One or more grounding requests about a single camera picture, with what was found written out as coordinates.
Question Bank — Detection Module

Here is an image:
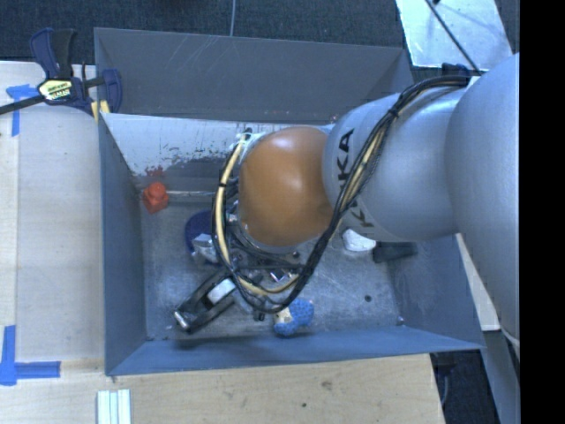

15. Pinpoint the grey metal bin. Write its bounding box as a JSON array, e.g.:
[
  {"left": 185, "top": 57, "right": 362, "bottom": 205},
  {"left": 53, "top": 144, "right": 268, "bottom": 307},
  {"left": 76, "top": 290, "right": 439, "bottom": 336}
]
[{"left": 93, "top": 26, "right": 487, "bottom": 377}]

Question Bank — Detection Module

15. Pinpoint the white small object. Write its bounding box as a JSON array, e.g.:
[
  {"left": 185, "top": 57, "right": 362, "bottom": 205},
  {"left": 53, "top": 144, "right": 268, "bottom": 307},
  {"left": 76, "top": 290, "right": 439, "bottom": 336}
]
[{"left": 342, "top": 228, "right": 377, "bottom": 253}]

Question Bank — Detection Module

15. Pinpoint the red toy block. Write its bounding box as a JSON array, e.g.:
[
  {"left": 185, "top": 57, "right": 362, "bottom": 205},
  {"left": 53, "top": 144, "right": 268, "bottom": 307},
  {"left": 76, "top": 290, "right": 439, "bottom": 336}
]
[{"left": 141, "top": 181, "right": 170, "bottom": 215}]

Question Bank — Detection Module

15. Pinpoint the black flat object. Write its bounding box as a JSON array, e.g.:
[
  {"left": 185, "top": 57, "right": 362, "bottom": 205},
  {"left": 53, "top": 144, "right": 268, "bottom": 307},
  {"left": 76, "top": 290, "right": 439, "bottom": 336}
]
[{"left": 372, "top": 241, "right": 418, "bottom": 264}]

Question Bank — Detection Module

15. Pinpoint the pale wood flat board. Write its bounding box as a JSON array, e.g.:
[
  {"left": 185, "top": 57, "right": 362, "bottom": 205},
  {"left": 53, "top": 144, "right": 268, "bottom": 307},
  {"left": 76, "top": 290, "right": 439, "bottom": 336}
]
[{"left": 15, "top": 63, "right": 106, "bottom": 363}]

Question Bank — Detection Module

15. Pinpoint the blue textured sponge toy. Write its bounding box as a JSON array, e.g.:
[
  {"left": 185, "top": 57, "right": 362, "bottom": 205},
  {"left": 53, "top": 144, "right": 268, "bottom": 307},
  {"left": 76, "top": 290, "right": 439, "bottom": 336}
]
[{"left": 272, "top": 298, "right": 315, "bottom": 338}]

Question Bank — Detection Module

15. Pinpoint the shiny silver packet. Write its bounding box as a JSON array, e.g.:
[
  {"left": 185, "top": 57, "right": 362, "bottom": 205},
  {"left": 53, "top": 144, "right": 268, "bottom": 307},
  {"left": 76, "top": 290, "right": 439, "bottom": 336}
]
[{"left": 191, "top": 232, "right": 222, "bottom": 265}]

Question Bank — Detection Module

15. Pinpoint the dark blue round cup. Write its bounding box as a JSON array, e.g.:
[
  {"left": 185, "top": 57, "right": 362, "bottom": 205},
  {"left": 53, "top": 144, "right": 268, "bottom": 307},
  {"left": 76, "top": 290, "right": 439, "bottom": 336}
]
[{"left": 184, "top": 209, "right": 216, "bottom": 255}]

